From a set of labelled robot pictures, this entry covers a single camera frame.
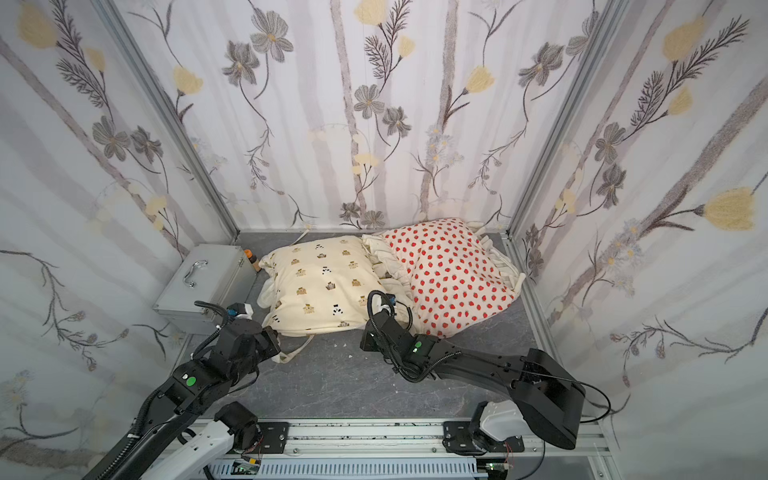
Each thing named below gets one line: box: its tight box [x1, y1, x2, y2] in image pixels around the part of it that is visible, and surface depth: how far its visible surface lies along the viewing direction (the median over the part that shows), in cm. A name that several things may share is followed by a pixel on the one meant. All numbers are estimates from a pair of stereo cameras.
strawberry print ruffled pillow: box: [363, 218, 526, 338], surface depth 101 cm
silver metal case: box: [153, 244, 257, 335], surface depth 90 cm
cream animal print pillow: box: [257, 235, 387, 363], surface depth 87 cm
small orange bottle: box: [244, 249, 262, 272], surface depth 104 cm
